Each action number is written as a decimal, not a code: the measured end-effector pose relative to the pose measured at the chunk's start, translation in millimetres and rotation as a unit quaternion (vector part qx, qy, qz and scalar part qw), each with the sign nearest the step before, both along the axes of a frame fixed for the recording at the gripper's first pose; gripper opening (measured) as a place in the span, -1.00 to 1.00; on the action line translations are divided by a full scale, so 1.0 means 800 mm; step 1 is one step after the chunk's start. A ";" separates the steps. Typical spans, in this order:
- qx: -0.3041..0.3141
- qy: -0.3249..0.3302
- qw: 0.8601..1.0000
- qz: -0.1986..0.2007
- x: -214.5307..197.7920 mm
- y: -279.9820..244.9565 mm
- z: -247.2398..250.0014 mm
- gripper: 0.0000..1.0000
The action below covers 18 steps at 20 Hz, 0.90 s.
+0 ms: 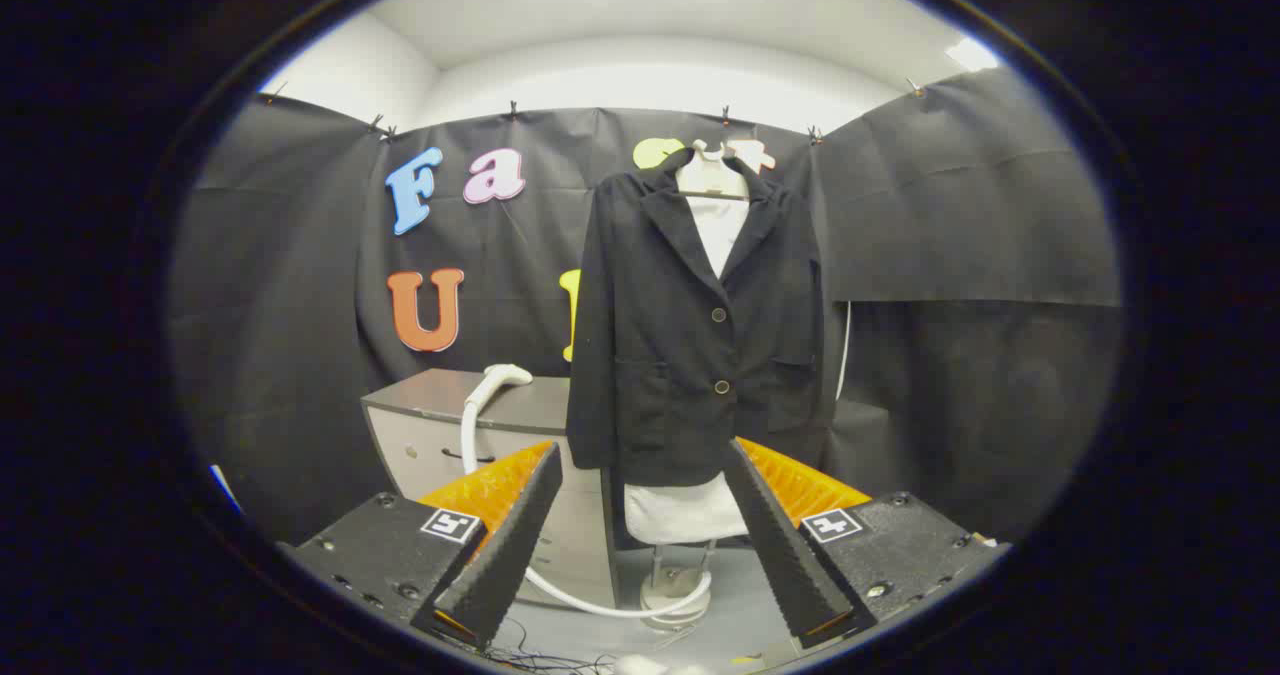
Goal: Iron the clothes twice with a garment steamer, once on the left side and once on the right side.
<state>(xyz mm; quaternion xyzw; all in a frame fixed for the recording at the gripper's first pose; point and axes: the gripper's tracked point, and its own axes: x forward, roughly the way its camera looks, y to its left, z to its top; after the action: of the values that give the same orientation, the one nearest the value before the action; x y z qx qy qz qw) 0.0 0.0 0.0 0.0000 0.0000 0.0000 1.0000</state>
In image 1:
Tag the white steamer base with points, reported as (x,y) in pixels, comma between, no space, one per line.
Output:
(675,597)

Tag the white plastic hanger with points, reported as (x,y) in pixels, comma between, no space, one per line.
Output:
(710,180)

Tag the black backdrop cloth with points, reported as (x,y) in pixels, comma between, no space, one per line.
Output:
(300,305)

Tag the grey drawer cabinet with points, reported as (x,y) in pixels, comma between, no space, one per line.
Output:
(410,445)

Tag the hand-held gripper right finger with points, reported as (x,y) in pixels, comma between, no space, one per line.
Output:
(780,555)

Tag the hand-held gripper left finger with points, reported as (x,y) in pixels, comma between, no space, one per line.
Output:
(510,555)

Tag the small ceiling light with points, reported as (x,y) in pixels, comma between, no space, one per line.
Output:
(972,55)

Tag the black button jacket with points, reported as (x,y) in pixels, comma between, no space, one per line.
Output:
(660,355)

